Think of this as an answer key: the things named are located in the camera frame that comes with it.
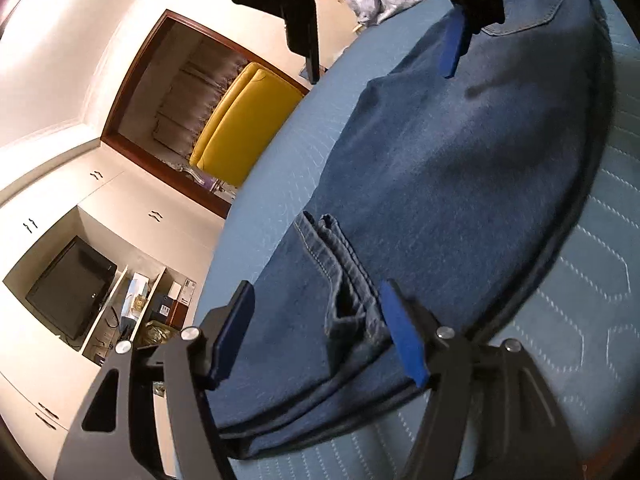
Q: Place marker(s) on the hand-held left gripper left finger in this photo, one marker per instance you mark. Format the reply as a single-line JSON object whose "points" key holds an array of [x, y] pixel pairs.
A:
{"points": [[232, 335]]}

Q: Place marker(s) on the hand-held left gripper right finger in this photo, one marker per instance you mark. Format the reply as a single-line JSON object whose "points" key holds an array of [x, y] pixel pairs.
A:
{"points": [[405, 340]]}

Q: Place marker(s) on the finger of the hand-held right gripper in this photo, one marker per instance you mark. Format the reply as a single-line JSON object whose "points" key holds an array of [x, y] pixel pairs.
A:
{"points": [[451, 50], [300, 25]]}

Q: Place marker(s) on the blue denim pants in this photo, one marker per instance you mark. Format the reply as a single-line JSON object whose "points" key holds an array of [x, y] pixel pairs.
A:
{"points": [[450, 185]]}

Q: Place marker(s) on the small white box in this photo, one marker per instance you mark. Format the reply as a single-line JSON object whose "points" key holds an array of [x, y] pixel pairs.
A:
{"points": [[182, 291]]}

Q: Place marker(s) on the dark box on shelf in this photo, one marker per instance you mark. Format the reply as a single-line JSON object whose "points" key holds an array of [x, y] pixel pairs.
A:
{"points": [[162, 308]]}

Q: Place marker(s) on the gold wrapped package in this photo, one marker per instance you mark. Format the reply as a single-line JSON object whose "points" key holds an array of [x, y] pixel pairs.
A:
{"points": [[155, 335]]}

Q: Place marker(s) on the white box on shelf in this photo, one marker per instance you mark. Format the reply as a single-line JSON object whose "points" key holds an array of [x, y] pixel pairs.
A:
{"points": [[136, 290]]}

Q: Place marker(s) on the yellow upholstered chair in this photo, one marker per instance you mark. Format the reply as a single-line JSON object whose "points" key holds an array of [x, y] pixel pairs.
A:
{"points": [[235, 125]]}

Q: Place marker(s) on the lace curtain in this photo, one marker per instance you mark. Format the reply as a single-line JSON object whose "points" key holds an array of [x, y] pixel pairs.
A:
{"points": [[190, 90]]}

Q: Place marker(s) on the black flat television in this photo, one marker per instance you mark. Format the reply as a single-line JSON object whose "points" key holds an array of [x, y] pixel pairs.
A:
{"points": [[70, 290]]}

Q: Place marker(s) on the bed with blue quilted cover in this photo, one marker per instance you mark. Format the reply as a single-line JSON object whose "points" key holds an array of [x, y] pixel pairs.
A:
{"points": [[600, 310]]}

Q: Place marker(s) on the brown wooden door frame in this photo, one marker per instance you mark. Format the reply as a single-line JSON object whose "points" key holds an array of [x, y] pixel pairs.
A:
{"points": [[134, 80]]}

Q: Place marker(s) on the white wall cabinet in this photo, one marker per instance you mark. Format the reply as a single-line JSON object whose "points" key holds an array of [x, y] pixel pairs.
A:
{"points": [[125, 195]]}

